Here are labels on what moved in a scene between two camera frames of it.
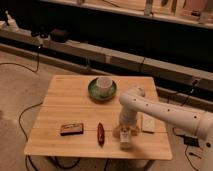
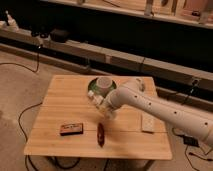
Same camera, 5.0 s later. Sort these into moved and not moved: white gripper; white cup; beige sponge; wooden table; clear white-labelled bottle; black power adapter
Moved: white gripper; clear white-labelled bottle
Not moved: beige sponge; black power adapter; wooden table; white cup
